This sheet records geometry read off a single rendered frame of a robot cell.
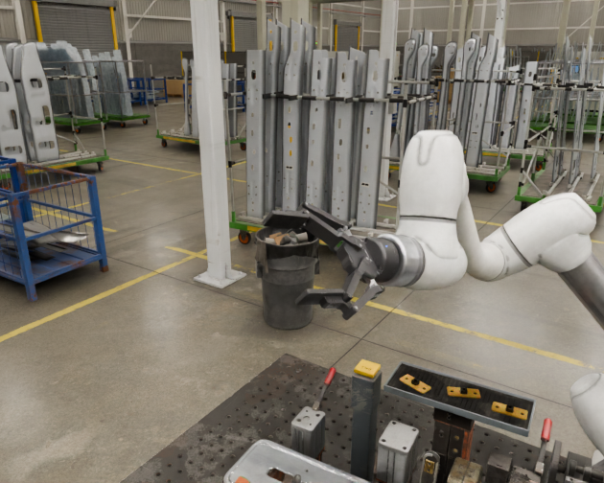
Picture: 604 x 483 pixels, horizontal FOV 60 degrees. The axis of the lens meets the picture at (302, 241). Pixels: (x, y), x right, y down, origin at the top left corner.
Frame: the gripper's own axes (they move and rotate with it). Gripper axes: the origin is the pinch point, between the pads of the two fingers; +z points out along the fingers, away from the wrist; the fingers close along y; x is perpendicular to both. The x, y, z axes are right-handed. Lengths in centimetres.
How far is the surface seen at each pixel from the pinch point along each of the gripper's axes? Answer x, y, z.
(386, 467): -52, -25, -57
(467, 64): -114, 464, -649
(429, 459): -42, -28, -60
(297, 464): -69, -16, -45
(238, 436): -120, 7, -64
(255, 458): -76, -10, -37
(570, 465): -16, -41, -72
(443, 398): -38, -16, -73
